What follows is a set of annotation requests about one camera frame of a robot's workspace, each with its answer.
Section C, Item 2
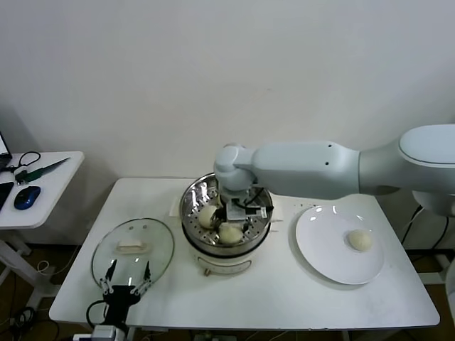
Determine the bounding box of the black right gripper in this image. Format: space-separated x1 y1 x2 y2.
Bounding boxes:
211 207 252 234

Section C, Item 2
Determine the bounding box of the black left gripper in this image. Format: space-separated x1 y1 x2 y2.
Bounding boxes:
98 259 154 326

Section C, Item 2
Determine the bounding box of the white steamed baozi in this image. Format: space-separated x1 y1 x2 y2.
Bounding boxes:
197 205 218 229
346 229 375 253
217 222 243 246

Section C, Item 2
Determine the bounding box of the round glass pot lid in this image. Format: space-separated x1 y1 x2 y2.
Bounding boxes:
91 217 176 295

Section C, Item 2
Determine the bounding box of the perforated steel steamer basket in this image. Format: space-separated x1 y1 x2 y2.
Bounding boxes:
169 172 285 257

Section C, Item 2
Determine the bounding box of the cream electric cooking pot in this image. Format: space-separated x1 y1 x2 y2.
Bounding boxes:
181 222 280 277

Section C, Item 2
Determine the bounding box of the round white plate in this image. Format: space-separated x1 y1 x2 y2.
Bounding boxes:
294 205 387 286

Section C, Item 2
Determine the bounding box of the white side table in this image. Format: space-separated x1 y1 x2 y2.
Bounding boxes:
0 151 85 308

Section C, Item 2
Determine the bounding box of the blue computer mouse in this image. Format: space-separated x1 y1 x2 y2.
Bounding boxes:
14 186 42 210

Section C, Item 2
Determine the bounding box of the black smartphone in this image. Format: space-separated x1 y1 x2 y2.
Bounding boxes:
0 181 15 212

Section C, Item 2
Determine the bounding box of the black laptop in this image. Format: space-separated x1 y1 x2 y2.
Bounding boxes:
0 130 14 171

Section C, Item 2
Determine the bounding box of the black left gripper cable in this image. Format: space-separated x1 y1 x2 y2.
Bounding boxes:
87 300 107 327

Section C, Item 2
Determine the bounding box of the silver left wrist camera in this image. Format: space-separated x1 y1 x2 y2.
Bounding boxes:
73 325 118 341

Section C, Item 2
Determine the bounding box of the white floor cable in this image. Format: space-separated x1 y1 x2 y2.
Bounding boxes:
36 260 58 276

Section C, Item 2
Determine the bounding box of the black looped cable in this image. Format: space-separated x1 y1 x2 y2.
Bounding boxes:
10 151 42 172

